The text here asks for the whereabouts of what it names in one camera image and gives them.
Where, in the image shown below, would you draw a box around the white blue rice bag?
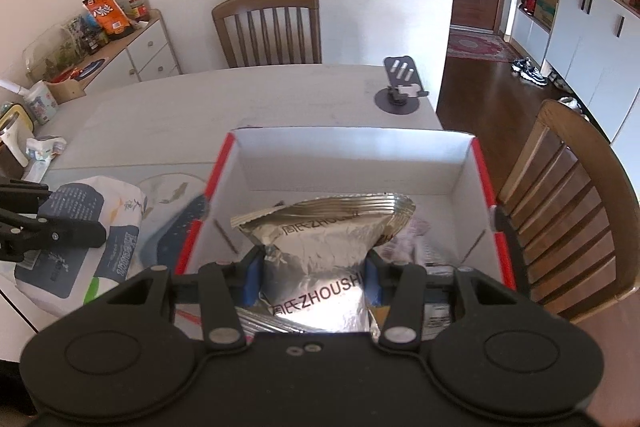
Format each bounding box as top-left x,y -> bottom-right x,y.
14,176 -> 146,317

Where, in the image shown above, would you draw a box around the silver foil snack bag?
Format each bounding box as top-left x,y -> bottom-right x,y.
231,193 -> 416,333

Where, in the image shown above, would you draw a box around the pink white snack packet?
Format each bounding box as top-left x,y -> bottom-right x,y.
376,216 -> 442,267

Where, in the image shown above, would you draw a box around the white red cardboard box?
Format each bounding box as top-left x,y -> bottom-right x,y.
173,126 -> 518,343

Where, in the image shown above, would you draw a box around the white patterned mug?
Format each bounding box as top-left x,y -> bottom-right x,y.
22,81 -> 58,126

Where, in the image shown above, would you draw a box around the grey metal phone stand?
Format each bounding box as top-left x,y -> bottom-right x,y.
374,55 -> 428,115

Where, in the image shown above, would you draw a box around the wooden chair right side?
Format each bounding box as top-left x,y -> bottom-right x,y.
496,100 -> 639,323

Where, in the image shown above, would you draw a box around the wooden chair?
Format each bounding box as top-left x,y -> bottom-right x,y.
212,0 -> 322,68
496,100 -> 639,323

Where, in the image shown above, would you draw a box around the white drawer cabinet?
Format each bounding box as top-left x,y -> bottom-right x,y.
50,10 -> 182,103

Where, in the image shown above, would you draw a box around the orange snack bag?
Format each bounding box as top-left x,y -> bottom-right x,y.
82,0 -> 134,40

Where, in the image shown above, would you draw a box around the patterned red door rug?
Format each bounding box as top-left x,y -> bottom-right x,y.
447,29 -> 520,63

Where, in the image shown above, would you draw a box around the wooden chair far side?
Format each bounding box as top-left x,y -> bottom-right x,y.
212,0 -> 322,68

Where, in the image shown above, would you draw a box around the sneakers on floor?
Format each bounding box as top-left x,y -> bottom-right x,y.
511,57 -> 549,87

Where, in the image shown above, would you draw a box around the white tall shoe cabinet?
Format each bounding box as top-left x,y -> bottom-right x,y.
546,0 -> 639,140

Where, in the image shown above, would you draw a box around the cardboard box in shelf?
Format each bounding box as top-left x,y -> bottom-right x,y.
534,0 -> 559,28

